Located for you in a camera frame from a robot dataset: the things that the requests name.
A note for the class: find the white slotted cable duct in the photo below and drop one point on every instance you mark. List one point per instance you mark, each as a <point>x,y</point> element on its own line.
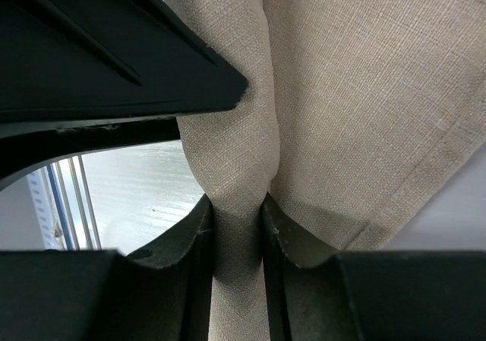
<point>42,208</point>

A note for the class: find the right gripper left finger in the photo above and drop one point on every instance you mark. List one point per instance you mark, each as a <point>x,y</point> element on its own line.
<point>161,291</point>

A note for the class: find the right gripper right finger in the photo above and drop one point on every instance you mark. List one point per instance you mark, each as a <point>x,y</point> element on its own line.
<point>315,292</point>

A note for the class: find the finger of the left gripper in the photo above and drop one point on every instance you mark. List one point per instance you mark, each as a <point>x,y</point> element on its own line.
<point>79,76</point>

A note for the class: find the beige cloth napkin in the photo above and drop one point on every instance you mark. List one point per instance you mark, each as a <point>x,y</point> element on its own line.
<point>357,112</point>

